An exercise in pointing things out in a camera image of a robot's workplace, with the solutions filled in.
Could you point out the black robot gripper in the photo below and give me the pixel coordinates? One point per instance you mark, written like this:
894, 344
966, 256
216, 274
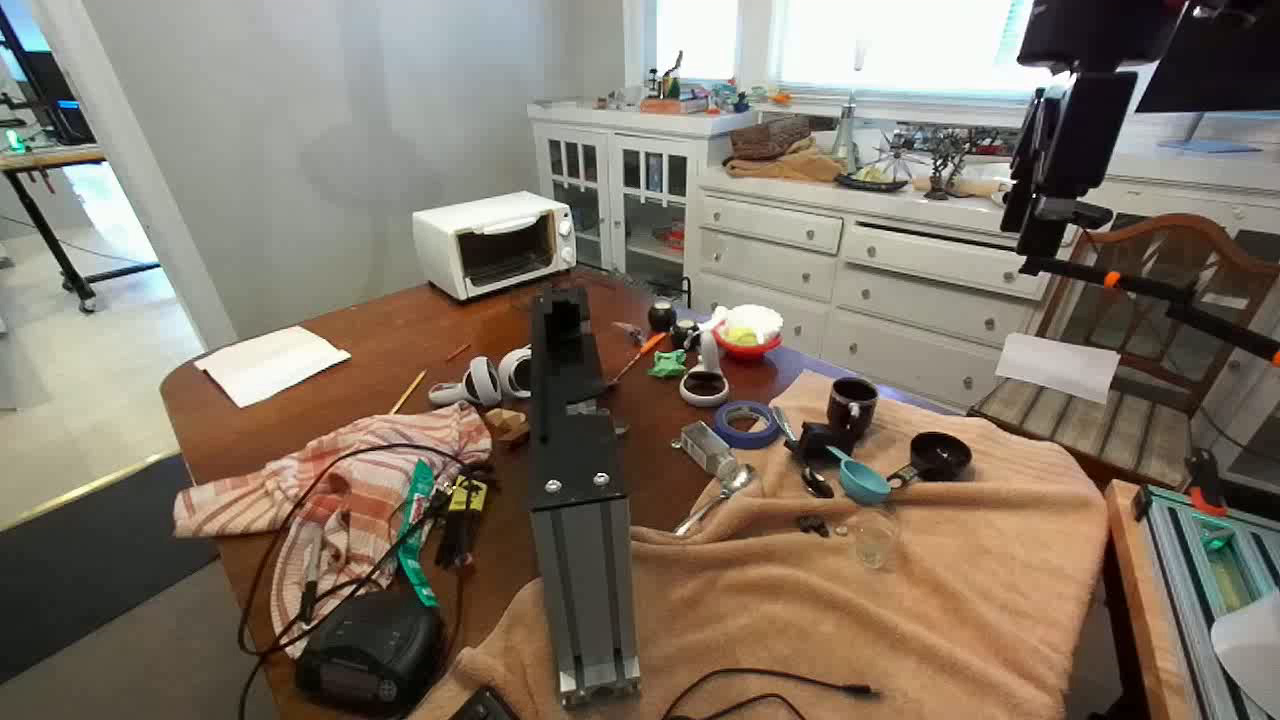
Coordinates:
1103, 30

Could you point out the clear drinking glass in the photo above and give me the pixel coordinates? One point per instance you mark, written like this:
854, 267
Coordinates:
875, 546

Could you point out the dark metal figurine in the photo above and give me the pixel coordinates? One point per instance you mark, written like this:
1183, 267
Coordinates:
944, 167

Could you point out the wooden chair striped cushion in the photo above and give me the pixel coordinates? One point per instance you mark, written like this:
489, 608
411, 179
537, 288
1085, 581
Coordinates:
1174, 254

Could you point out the dark shallow bowl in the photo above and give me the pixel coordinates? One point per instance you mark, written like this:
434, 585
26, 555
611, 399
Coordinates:
876, 179

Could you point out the bright window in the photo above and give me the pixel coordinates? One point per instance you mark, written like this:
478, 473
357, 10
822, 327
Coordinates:
904, 43

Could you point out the black monitor screen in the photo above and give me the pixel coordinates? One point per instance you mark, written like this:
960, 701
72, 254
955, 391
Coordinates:
1223, 55

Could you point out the black rod with orange clips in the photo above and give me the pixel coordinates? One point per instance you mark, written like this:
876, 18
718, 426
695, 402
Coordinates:
1174, 304

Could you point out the white dresser with drawers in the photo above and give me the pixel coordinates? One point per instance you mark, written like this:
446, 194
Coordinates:
922, 301

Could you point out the glass bottle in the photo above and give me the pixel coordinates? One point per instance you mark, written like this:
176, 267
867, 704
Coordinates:
847, 140

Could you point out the white paper sheet on cushion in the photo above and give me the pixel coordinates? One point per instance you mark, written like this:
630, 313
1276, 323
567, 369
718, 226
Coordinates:
1062, 365

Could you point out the brown woven basket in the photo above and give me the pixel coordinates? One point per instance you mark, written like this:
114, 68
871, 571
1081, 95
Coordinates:
770, 138

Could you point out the dark mug with metallic rim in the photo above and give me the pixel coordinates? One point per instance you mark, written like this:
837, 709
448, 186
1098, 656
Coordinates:
854, 406

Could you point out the black measuring cup green label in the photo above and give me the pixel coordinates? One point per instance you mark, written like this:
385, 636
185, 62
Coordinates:
936, 457

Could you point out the red and black clamp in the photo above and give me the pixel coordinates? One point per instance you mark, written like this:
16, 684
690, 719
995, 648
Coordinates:
1204, 481

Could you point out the red bowl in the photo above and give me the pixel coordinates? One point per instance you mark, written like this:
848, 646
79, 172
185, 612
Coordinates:
745, 344

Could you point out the teal plastic measuring cup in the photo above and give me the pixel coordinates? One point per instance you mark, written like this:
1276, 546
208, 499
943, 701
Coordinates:
867, 481

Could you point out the orange tray with tools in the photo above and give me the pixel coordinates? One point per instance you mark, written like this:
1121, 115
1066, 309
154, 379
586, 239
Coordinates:
665, 103

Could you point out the small dark jar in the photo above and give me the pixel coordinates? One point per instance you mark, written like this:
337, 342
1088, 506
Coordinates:
685, 337

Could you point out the black round lid white rim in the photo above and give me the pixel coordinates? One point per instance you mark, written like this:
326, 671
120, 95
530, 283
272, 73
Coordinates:
700, 387

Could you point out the small black cylinder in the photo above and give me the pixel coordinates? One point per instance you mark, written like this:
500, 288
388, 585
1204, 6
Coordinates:
662, 319

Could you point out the small green item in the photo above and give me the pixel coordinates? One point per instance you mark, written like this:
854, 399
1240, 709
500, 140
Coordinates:
665, 365

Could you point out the small black ribbed object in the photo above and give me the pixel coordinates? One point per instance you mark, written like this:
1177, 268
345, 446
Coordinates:
814, 525

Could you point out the white glass door cabinet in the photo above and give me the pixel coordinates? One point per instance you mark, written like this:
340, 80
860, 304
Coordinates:
601, 203

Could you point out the light wooden board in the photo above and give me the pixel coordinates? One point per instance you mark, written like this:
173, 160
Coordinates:
1150, 612

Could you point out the orange terry towel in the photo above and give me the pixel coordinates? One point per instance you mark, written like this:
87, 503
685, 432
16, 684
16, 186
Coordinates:
932, 612

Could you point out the white round plate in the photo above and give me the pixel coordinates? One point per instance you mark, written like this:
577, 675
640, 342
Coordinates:
1252, 655

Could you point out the white toaster oven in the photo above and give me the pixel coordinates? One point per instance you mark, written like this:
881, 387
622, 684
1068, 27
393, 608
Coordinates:
487, 242

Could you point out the small brown lump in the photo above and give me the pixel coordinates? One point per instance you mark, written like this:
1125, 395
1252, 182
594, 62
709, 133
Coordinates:
506, 426

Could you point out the white headphones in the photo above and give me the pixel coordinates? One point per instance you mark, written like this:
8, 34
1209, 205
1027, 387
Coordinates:
487, 379

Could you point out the thin wooden stick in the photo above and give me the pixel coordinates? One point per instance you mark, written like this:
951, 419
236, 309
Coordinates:
411, 395

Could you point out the yellow and black tool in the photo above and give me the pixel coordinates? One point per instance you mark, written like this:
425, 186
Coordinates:
464, 515

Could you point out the red striped cloth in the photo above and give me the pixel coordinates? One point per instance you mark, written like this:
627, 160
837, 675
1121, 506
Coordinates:
360, 464

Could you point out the white paper sheet on wood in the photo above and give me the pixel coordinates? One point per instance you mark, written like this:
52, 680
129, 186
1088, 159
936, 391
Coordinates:
271, 365

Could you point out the black clock radio box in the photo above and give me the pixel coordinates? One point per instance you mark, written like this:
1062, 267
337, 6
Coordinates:
373, 655

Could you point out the dark floor mat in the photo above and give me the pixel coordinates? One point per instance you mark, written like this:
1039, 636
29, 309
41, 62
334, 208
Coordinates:
82, 566

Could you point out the black camera on rod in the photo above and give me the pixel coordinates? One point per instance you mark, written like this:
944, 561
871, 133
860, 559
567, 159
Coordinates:
1062, 232

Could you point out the black plastic bracket block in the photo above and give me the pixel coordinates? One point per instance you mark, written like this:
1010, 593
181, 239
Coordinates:
808, 446

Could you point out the aluminium extrusion post black mount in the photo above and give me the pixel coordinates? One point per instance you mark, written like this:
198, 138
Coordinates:
580, 532

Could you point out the black frame wooden desk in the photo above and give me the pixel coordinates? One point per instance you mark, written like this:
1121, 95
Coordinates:
47, 159

